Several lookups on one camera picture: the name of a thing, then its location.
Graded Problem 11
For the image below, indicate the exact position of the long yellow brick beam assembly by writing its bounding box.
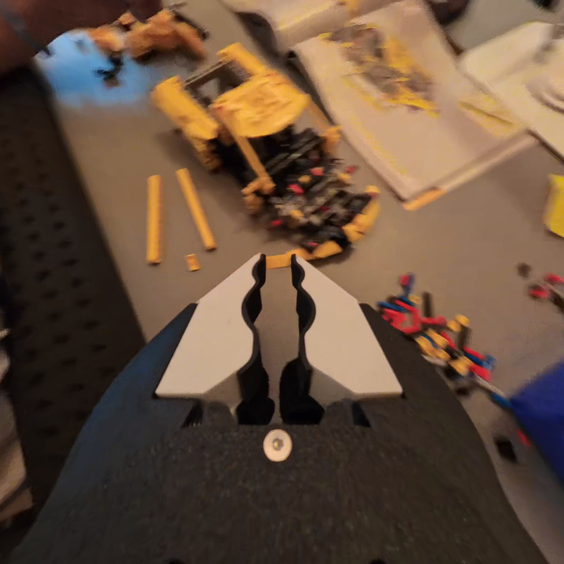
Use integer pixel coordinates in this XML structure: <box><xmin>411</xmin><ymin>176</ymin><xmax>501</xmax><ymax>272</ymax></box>
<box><xmin>146</xmin><ymin>175</ymin><xmax>164</xmax><ymax>265</ymax></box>

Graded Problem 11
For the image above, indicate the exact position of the person's left forearm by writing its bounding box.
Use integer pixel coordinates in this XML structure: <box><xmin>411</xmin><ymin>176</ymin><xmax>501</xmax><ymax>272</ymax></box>
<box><xmin>0</xmin><ymin>0</ymin><xmax>164</xmax><ymax>73</ymax></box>

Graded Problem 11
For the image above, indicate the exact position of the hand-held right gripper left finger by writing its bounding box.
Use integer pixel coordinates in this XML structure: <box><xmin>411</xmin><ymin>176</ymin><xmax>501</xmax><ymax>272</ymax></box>
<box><xmin>154</xmin><ymin>253</ymin><xmax>268</xmax><ymax>417</ymax></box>

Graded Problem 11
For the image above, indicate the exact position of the yellow paper sheet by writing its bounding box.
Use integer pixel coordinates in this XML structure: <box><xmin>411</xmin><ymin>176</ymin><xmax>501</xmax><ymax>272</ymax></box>
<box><xmin>543</xmin><ymin>174</ymin><xmax>564</xmax><ymax>239</ymax></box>

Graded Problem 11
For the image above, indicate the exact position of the open instruction booklet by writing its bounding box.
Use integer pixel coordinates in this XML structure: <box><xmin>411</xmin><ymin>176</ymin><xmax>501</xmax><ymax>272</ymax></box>
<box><xmin>220</xmin><ymin>0</ymin><xmax>536</xmax><ymax>212</ymax></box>

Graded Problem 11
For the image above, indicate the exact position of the long yellow brick beam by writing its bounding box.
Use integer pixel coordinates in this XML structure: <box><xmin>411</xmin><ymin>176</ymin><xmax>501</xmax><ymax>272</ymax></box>
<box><xmin>175</xmin><ymin>168</ymin><xmax>217</xmax><ymax>252</ymax></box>

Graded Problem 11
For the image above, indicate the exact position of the light grey garment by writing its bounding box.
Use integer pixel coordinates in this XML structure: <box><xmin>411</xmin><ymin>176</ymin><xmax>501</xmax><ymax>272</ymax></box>
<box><xmin>0</xmin><ymin>348</ymin><xmax>33</xmax><ymax>523</ymax></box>

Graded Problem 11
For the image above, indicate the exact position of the pile of small brick pins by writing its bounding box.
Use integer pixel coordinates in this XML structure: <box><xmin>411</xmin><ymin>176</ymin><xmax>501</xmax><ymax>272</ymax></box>
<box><xmin>377</xmin><ymin>273</ymin><xmax>507</xmax><ymax>397</ymax></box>

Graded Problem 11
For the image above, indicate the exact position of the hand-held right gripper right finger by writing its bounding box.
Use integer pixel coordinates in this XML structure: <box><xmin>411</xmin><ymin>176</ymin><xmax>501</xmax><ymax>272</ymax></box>
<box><xmin>291</xmin><ymin>255</ymin><xmax>404</xmax><ymax>416</ymax></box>

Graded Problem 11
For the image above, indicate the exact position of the grey desk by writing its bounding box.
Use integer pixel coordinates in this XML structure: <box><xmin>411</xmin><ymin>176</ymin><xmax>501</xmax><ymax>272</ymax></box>
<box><xmin>33</xmin><ymin>0</ymin><xmax>564</xmax><ymax>564</ymax></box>

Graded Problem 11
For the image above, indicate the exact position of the yellow black brick car model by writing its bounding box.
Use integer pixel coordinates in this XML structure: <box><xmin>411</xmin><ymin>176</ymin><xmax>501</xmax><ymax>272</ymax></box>
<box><xmin>150</xmin><ymin>42</ymin><xmax>382</xmax><ymax>261</ymax></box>

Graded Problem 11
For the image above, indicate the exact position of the pile of yellow brick parts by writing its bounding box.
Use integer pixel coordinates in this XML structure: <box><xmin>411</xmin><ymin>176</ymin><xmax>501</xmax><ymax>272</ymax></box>
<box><xmin>88</xmin><ymin>9</ymin><xmax>209</xmax><ymax>61</ymax></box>

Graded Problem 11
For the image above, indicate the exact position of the small cluster of brick pins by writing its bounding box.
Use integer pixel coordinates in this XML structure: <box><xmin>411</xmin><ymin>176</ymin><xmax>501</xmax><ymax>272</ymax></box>
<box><xmin>516</xmin><ymin>262</ymin><xmax>564</xmax><ymax>314</ymax></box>

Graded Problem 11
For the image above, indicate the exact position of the blue storage bin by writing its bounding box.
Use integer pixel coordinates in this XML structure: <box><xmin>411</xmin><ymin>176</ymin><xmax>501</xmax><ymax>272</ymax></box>
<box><xmin>509</xmin><ymin>360</ymin><xmax>564</xmax><ymax>474</ymax></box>

